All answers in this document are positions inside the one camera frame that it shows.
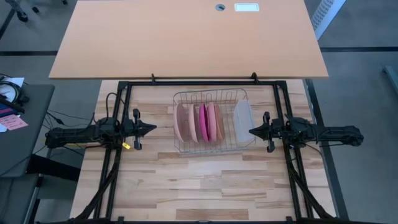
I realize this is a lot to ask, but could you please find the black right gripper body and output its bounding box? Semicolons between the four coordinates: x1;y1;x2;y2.
263;111;289;153

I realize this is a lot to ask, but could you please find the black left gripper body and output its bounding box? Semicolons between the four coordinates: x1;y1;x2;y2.
123;108;144;151

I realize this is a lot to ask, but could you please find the peach plate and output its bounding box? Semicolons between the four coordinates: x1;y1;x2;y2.
187;103;200;144
173;103;189;143

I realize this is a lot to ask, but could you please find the grey wire dish rack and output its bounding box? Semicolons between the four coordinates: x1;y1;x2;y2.
172;88;257;156

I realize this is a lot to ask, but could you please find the light pink plate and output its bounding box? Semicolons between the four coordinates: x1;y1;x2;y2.
206;102;218;143

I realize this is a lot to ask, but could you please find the magenta plate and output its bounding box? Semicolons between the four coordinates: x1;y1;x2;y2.
198;103;210;143

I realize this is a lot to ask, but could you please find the translucent white cutlery holder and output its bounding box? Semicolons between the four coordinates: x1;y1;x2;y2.
233;99;256;144

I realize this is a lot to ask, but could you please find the black desk support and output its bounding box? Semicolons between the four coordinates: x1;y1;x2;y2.
26;152;81;183

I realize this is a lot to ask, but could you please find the tan desk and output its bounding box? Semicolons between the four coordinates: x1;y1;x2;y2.
49;0;330;80

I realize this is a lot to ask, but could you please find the grey side desk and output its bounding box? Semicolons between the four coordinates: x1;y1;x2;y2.
0;83;56;179

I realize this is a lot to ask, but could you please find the pink paper note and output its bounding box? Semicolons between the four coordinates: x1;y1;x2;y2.
0;113;29;131

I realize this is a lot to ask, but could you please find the white desk socket plate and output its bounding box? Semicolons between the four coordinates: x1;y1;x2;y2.
233;2;260;12

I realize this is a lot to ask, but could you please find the silver perforated computer case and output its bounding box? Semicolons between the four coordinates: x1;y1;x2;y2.
312;0;347;40

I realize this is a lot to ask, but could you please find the white paper sheet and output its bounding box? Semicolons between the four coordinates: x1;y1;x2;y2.
0;77;25;103

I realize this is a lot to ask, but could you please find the black office chair base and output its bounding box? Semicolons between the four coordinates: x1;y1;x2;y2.
0;0;41;23

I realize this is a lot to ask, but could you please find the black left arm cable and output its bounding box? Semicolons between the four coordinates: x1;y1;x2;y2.
104;91;126;121

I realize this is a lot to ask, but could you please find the black metal table frame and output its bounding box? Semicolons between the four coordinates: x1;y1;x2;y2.
70;72;351;224

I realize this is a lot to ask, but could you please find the black floor cable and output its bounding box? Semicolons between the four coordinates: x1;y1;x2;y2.
43;108;105;156

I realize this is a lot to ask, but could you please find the black cable bundle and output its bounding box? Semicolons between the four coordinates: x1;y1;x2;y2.
0;80;30;114

